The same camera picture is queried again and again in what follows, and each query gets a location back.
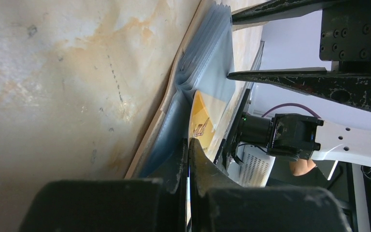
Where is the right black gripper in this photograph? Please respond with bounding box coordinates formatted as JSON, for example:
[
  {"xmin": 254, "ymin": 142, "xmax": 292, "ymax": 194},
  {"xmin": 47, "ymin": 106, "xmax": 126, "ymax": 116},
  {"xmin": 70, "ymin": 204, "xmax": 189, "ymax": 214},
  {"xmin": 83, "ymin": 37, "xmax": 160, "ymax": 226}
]
[{"xmin": 227, "ymin": 0, "xmax": 371, "ymax": 112}]

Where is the beige card sleeve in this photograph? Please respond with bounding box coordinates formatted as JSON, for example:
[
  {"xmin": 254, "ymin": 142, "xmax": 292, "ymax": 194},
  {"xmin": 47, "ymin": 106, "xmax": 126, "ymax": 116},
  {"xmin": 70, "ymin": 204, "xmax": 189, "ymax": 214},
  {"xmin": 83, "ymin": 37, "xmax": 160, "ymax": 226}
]
[{"xmin": 125, "ymin": 0, "xmax": 264, "ymax": 179}]

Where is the white perforated basket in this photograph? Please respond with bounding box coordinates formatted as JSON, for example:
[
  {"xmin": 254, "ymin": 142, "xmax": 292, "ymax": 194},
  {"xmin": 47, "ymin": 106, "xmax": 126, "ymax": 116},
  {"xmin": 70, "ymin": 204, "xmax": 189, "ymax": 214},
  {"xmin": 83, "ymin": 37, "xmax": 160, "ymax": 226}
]
[{"xmin": 237, "ymin": 144, "xmax": 275, "ymax": 188}]

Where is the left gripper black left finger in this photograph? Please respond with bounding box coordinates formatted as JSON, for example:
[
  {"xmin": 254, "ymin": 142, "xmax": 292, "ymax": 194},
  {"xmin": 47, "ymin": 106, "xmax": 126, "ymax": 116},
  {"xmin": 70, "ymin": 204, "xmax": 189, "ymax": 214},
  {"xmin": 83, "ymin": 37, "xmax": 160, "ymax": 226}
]
[{"xmin": 19, "ymin": 139, "xmax": 188, "ymax": 232}]

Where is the aluminium front frame rail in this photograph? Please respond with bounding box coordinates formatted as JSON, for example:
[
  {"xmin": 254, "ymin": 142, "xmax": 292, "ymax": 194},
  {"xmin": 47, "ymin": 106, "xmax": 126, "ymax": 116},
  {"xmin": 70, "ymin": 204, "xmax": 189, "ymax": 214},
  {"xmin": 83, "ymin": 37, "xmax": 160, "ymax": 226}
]
[{"xmin": 235, "ymin": 40, "xmax": 265, "ymax": 113}]

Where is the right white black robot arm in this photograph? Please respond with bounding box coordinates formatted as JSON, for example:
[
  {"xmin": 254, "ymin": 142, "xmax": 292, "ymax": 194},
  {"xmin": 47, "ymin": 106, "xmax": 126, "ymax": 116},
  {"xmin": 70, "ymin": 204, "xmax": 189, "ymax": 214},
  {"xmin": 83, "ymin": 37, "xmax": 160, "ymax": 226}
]
[{"xmin": 218, "ymin": 0, "xmax": 371, "ymax": 167}]

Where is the seated person in jeans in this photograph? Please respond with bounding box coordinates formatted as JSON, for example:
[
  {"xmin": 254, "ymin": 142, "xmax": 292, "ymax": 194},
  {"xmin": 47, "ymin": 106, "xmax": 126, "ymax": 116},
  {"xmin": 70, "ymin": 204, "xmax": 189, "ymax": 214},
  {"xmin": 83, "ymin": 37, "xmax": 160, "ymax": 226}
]
[{"xmin": 266, "ymin": 158, "xmax": 348, "ymax": 190}]

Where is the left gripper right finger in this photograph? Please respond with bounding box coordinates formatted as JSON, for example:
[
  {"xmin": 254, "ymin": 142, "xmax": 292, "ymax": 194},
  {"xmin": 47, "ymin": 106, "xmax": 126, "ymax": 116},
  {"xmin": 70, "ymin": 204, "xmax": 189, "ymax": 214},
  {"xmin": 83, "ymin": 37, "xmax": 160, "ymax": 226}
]
[{"xmin": 188, "ymin": 139, "xmax": 351, "ymax": 232}]

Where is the yellow credit card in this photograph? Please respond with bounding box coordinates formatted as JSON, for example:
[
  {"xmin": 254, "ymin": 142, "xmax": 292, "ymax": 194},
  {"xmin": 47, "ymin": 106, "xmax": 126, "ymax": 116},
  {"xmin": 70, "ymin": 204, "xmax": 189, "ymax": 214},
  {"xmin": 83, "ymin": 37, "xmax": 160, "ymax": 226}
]
[{"xmin": 188, "ymin": 90, "xmax": 227, "ymax": 156}]

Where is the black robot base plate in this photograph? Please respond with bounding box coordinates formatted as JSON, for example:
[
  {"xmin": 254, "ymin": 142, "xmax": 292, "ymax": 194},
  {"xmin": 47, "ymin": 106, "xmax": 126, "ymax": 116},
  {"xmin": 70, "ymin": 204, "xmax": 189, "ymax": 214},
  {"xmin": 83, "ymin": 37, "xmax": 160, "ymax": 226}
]
[{"xmin": 214, "ymin": 89, "xmax": 251, "ymax": 175}]

